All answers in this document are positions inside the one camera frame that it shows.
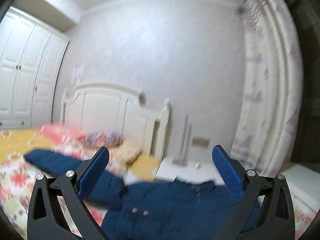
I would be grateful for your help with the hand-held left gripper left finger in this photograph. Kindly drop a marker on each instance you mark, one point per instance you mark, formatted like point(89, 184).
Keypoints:
point(93, 172)

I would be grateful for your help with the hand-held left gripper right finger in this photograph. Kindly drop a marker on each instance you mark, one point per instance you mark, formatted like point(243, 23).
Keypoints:
point(227, 170)

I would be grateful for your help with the navy blue coat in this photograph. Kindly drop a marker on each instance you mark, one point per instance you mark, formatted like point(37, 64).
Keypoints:
point(165, 205)

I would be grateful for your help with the striped pillow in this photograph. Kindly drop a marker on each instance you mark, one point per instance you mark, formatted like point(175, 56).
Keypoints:
point(102, 139)

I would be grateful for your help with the beige cushion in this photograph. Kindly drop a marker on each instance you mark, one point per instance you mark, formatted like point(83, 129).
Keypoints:
point(128, 151)

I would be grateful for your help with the white nightstand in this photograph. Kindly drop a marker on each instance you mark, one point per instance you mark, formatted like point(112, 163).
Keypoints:
point(180, 171)

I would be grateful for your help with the pink floral pillow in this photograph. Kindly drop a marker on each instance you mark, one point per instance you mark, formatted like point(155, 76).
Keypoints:
point(60, 132)

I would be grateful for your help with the white cabinet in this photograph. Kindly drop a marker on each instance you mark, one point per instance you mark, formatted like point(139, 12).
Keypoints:
point(293, 182)

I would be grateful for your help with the white bed headboard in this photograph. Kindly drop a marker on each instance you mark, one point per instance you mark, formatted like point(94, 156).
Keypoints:
point(107, 105)

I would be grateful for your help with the floral bed blanket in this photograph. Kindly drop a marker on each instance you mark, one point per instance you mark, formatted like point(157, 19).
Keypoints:
point(15, 180)

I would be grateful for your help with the yellow bedsheet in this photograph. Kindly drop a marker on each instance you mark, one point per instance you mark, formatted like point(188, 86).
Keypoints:
point(17, 142)

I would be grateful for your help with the white patterned curtain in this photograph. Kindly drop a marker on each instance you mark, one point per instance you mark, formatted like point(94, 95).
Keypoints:
point(270, 80)

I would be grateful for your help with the white wardrobe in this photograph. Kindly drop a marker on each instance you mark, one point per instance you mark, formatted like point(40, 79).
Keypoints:
point(27, 75)

